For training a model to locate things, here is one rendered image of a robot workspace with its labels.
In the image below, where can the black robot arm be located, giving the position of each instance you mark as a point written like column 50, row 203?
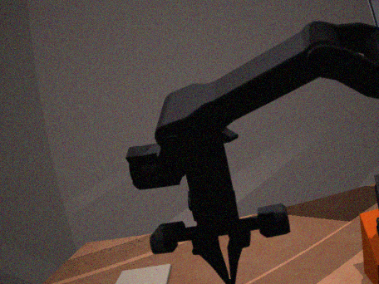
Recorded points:
column 192, row 127

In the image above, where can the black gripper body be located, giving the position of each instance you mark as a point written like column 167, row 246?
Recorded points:
column 217, row 215

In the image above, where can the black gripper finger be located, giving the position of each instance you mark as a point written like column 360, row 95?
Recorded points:
column 234, row 251
column 214, row 257

